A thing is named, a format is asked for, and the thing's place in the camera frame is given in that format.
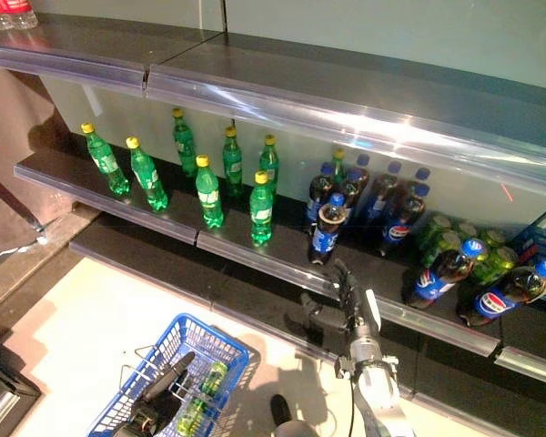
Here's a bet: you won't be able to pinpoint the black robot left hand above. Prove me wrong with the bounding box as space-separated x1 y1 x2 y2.
129 351 197 437

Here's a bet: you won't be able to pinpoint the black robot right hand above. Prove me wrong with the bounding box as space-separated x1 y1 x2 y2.
299 258 384 343

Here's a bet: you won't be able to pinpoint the blue plastic basket wire handles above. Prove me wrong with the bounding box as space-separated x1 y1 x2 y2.
86 312 250 437

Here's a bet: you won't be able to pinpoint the blue cardboard drink carton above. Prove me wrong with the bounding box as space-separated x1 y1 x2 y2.
511 225 546 304

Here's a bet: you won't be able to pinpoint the green soda can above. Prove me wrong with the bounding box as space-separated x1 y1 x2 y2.
470 245 520 286
454 218 479 242
480 227 511 249
420 230 463 269

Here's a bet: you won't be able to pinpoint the black robot right foot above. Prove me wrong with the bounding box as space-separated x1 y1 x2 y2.
270 393 292 424

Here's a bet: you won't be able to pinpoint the silver robot right leg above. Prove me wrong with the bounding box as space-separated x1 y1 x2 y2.
272 421 315 437

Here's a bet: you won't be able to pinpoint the clear water bottle red label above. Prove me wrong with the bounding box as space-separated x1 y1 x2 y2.
11 0 40 28
0 0 17 31

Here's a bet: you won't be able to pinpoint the thin black cable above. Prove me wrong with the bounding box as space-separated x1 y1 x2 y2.
347 386 361 437

